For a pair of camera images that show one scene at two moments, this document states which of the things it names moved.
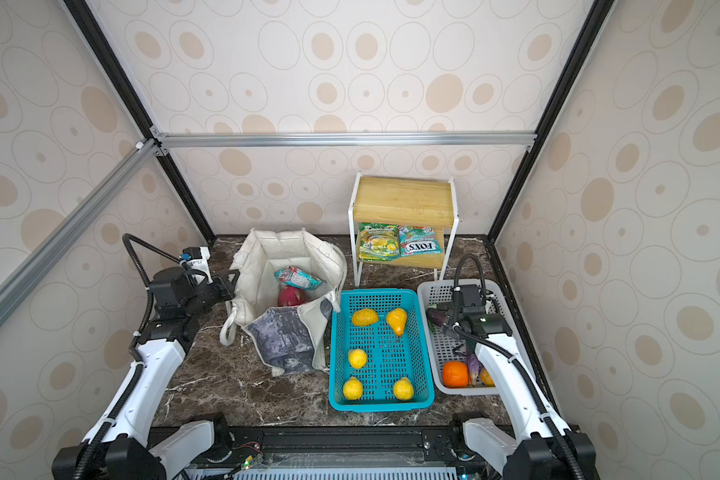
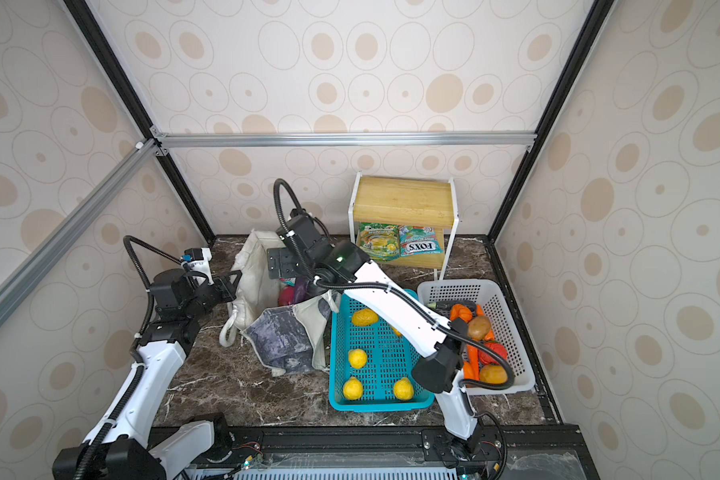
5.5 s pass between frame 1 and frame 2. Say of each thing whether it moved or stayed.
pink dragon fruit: stayed
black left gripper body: stayed
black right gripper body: moved
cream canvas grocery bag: stayed
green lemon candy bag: stayed
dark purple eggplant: moved
